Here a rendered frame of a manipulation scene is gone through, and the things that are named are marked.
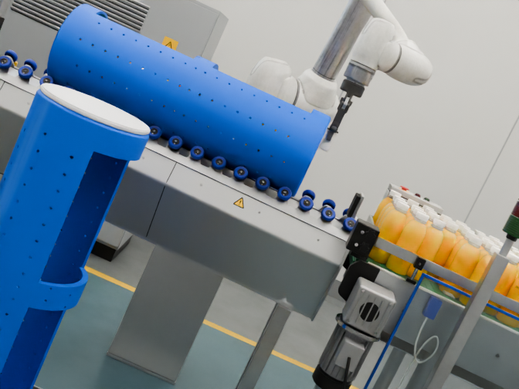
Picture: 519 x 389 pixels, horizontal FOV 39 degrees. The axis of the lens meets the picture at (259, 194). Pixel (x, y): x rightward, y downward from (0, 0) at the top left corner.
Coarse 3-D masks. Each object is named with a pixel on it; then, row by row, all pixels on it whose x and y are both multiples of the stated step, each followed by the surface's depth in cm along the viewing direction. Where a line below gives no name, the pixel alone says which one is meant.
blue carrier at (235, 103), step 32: (64, 32) 227; (96, 32) 228; (128, 32) 231; (64, 64) 229; (96, 64) 227; (128, 64) 226; (160, 64) 227; (192, 64) 229; (96, 96) 233; (128, 96) 228; (160, 96) 226; (192, 96) 225; (224, 96) 226; (256, 96) 228; (160, 128) 233; (192, 128) 228; (224, 128) 225; (256, 128) 224; (288, 128) 224; (320, 128) 226; (256, 160) 227; (288, 160) 225
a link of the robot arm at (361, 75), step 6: (348, 66) 233; (354, 66) 231; (360, 66) 230; (366, 66) 230; (348, 72) 232; (354, 72) 231; (360, 72) 230; (366, 72) 231; (372, 72) 232; (348, 78) 233; (354, 78) 231; (360, 78) 231; (366, 78) 231; (372, 78) 234; (360, 84) 233; (366, 84) 232
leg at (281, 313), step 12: (276, 312) 236; (288, 312) 235; (276, 324) 236; (264, 336) 237; (276, 336) 237; (264, 348) 238; (252, 360) 239; (264, 360) 238; (252, 372) 239; (240, 384) 240; (252, 384) 240
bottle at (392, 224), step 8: (392, 216) 223; (400, 216) 223; (384, 224) 225; (392, 224) 223; (400, 224) 223; (384, 232) 224; (392, 232) 223; (400, 232) 224; (392, 240) 224; (376, 248) 225; (368, 256) 226; (376, 256) 225; (384, 256) 225
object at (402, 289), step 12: (348, 252) 262; (348, 264) 263; (360, 264) 217; (372, 264) 219; (348, 276) 218; (360, 276) 218; (372, 276) 217; (384, 276) 217; (396, 276) 218; (348, 288) 219; (396, 288) 217; (408, 288) 217; (396, 300) 218; (408, 300) 217; (396, 312) 218; (384, 336) 227
